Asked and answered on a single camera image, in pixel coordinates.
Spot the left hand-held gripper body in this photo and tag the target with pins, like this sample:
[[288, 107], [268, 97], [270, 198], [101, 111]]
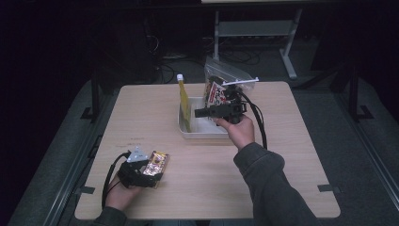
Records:
[[135, 174]]

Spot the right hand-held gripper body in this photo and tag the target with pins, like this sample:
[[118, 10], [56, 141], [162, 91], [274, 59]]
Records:
[[226, 111]]

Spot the small gold snack packet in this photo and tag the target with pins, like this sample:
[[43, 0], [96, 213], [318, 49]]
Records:
[[156, 164]]

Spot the clear bag of dark seaweed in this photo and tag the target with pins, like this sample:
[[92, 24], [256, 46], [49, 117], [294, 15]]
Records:
[[219, 78]]

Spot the white plastic container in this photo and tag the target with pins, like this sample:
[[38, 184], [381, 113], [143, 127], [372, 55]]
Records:
[[204, 127]]

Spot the yellow spouted pouch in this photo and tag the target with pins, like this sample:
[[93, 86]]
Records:
[[184, 103]]

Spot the person's right hand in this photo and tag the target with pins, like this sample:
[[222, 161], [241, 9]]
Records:
[[240, 130]]

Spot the person's left hand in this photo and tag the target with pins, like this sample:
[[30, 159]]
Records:
[[120, 194]]

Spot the grey tape strip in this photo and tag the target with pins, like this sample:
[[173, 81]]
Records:
[[327, 188], [85, 190]]

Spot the black metal stand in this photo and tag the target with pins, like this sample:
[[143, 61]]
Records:
[[94, 97], [354, 94]]

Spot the white metal desk frame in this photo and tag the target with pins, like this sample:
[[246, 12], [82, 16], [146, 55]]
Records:
[[254, 28]]

